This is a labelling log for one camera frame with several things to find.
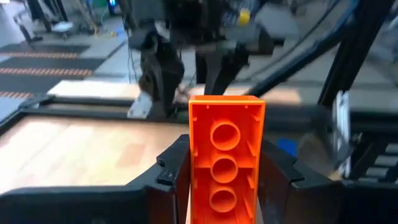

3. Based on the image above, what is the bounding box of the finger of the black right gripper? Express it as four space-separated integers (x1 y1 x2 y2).
195 52 208 85
205 46 249 96

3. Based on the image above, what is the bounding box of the blue toy brick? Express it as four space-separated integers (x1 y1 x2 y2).
276 138 298 156

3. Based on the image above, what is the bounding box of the black mat with striped edges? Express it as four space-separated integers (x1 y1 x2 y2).
0 43 106 100

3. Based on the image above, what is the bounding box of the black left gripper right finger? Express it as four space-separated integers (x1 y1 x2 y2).
257 139 343 224

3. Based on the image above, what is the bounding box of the orange toy brick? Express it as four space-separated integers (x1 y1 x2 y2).
188 95 267 224

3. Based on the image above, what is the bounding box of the small yellow tag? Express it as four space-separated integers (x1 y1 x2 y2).
238 9 251 26

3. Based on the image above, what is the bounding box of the silver mounting bracket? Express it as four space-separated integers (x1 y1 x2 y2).
127 91 153 119

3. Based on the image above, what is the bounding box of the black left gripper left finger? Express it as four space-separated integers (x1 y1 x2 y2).
126 134 191 224

